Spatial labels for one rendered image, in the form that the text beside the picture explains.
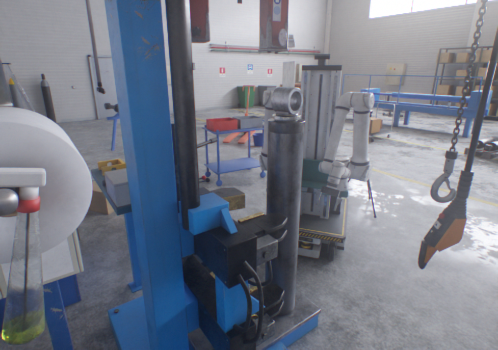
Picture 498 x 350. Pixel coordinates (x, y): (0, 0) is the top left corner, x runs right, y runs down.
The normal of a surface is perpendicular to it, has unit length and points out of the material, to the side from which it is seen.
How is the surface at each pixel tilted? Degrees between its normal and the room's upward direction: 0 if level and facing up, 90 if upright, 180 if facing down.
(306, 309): 0
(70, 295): 90
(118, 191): 90
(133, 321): 0
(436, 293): 0
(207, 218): 90
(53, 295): 90
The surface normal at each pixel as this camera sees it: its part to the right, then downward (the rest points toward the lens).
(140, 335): 0.00, -0.95
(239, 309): 0.58, 0.25
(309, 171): -0.33, 0.29
